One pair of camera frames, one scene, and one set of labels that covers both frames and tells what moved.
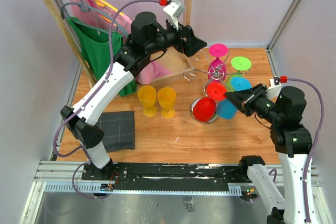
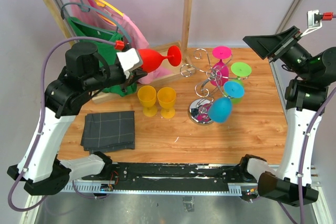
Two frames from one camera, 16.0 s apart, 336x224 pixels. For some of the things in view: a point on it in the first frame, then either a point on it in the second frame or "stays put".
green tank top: (94, 42) stays put
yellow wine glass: (166, 96) stays put
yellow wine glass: (147, 95) stays put
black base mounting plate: (165, 177) stays put
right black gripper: (243, 99) to (270, 45)
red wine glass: (205, 108) to (150, 59)
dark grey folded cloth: (118, 129) stays put
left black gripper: (192, 43) to (133, 77)
